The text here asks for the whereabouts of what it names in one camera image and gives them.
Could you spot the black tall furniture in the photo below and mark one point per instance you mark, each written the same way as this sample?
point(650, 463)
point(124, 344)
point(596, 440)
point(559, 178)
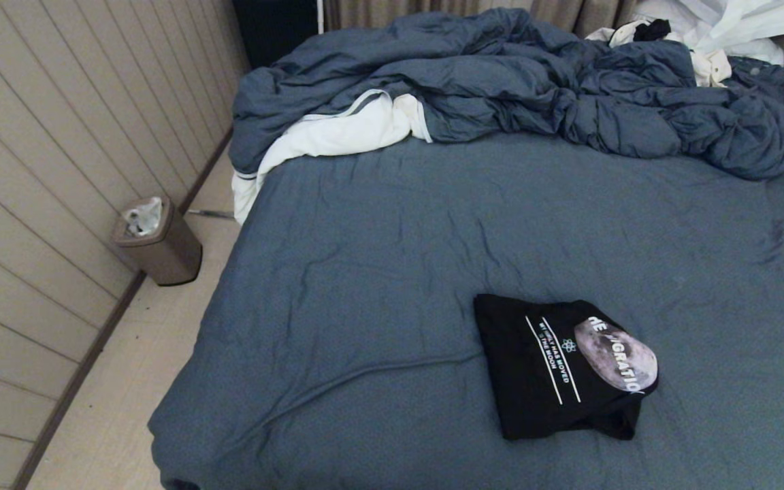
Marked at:
point(276, 24)

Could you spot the white duvet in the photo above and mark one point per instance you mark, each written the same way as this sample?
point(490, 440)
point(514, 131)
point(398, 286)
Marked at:
point(337, 133)

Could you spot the small black fabric item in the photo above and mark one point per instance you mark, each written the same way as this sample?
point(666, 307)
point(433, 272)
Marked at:
point(652, 29)

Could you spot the brown trash bin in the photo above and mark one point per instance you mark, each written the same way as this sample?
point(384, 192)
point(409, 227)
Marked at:
point(167, 258)

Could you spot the white crumpled shirt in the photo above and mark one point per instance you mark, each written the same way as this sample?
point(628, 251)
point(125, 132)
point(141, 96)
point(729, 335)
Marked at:
point(739, 20)

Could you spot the black t-shirt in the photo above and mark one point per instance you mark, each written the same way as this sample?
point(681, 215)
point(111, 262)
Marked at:
point(535, 381)

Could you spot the beige curtain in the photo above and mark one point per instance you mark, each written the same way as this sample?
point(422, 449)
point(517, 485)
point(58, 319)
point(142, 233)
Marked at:
point(365, 10)

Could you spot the silver metal rod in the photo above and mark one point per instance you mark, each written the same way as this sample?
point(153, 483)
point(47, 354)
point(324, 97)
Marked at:
point(211, 214)

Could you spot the crumpled blue duvet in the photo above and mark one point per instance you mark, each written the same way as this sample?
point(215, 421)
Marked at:
point(501, 75)

